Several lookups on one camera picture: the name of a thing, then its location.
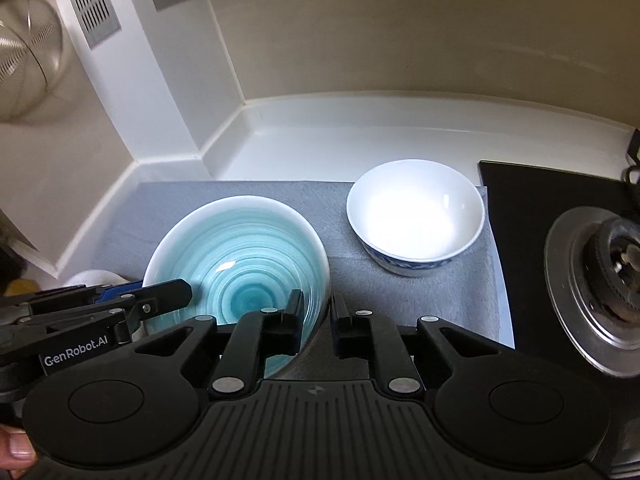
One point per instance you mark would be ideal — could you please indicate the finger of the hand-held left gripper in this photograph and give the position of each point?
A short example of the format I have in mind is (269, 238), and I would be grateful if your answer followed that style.
(117, 291)
(167, 294)

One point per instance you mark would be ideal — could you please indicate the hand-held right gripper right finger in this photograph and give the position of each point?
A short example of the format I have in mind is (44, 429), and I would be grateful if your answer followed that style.
(336, 322)

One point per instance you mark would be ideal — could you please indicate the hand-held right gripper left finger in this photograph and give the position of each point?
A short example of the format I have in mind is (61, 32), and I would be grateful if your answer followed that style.
(297, 312)

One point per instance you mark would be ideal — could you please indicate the white plate grey scroll print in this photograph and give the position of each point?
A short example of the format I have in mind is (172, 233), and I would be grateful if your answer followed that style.
(92, 277)

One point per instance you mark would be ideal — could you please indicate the teal glazed bowl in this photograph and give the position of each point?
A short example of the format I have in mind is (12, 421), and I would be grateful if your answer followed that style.
(240, 260)

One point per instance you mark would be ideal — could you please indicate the white bowl blue pattern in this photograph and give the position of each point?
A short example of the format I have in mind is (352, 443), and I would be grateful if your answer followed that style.
(415, 210)

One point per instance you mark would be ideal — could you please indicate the person's left hand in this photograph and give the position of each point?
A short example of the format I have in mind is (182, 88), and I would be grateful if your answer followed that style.
(15, 452)

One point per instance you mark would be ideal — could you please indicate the grey mat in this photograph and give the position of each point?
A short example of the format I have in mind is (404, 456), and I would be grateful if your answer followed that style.
(350, 290)

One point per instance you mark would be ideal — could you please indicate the yellow round object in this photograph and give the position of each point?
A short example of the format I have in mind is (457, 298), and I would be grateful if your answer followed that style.
(20, 287)

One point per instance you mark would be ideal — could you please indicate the black glass cooktop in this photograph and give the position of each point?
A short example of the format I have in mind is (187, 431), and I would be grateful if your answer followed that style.
(520, 220)

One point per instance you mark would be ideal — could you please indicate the gas stove burner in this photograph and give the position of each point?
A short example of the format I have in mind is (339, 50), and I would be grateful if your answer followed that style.
(570, 260)

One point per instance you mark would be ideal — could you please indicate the metal mesh strainer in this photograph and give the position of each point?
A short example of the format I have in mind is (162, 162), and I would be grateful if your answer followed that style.
(25, 60)

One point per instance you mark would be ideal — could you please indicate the black stove pan support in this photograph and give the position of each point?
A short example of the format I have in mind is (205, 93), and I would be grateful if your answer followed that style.
(634, 152)

